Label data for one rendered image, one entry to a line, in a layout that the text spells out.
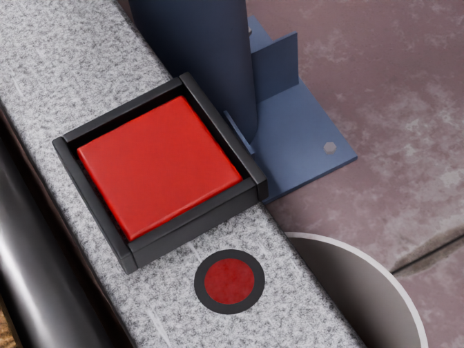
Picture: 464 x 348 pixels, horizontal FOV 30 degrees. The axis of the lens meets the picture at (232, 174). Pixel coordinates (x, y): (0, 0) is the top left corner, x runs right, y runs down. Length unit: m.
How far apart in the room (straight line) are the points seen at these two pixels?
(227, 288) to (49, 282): 0.08
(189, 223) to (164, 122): 0.06
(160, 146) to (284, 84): 1.16
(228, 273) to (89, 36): 0.16
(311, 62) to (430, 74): 0.22
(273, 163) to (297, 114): 0.11
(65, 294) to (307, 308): 0.11
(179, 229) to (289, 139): 1.14
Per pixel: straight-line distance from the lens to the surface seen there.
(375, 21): 1.70
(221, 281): 0.39
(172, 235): 0.39
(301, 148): 1.51
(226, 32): 1.26
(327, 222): 1.45
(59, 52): 0.48
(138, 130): 0.42
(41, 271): 0.41
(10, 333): 0.38
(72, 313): 0.39
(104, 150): 0.42
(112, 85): 0.46
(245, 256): 0.39
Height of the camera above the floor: 1.27
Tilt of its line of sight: 58 degrees down
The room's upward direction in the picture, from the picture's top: 9 degrees counter-clockwise
